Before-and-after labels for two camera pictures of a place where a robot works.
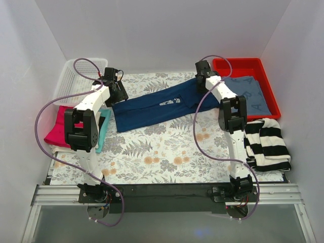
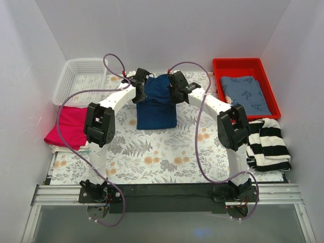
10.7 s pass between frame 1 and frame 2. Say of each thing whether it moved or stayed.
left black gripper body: moved
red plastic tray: stayed
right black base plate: stayed
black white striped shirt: stayed
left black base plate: stayed
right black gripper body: moved
